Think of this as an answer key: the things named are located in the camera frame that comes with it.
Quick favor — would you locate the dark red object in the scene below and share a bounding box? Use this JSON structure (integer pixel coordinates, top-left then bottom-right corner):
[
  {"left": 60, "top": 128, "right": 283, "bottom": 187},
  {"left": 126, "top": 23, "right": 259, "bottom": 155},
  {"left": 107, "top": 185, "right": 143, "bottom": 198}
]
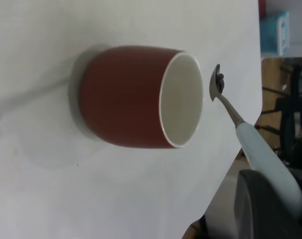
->
[{"left": 258, "top": 0, "right": 267, "bottom": 19}]

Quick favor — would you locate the red ceramic mug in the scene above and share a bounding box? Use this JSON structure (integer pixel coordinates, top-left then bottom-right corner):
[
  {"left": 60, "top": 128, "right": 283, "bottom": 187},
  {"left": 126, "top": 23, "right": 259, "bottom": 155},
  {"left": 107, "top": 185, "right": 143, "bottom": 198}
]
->
[{"left": 80, "top": 44, "right": 204, "bottom": 149}]

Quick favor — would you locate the teal storage box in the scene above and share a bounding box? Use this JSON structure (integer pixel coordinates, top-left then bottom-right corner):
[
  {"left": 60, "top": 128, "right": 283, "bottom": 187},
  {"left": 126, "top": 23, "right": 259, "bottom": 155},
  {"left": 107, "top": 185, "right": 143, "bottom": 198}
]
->
[{"left": 261, "top": 11, "right": 290, "bottom": 56}]

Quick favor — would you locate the single dark coffee bean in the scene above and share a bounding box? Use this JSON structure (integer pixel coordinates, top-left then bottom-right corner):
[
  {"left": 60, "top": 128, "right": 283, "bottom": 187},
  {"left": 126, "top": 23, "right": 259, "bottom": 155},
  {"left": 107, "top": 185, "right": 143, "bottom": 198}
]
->
[{"left": 216, "top": 72, "right": 225, "bottom": 92}]

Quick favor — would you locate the metal spoon pale blue handle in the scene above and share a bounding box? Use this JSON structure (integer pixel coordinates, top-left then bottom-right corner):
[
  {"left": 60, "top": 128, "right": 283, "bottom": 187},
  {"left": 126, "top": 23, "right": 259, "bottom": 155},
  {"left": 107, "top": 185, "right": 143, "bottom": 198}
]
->
[{"left": 209, "top": 64, "right": 302, "bottom": 221}]

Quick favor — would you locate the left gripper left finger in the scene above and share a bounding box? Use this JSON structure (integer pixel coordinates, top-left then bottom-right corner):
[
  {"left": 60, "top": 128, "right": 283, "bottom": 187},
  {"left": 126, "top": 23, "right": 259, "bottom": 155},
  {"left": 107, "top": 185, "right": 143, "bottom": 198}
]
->
[{"left": 234, "top": 169, "right": 302, "bottom": 239}]

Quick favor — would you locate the black chair frame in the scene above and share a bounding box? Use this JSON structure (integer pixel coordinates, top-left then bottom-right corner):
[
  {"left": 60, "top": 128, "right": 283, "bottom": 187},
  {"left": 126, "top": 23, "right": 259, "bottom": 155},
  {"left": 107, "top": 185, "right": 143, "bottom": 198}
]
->
[{"left": 262, "top": 58, "right": 302, "bottom": 172}]

